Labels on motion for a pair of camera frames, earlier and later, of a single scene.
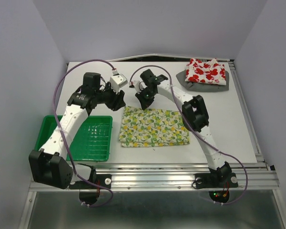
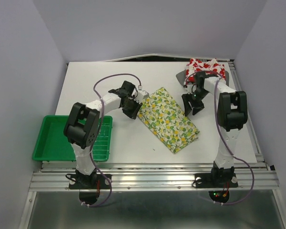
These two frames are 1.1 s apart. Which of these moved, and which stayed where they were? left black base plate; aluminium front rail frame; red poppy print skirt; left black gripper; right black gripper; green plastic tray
Moved: left black gripper; right black gripper
Stayed: red poppy print skirt; green plastic tray; left black base plate; aluminium front rail frame
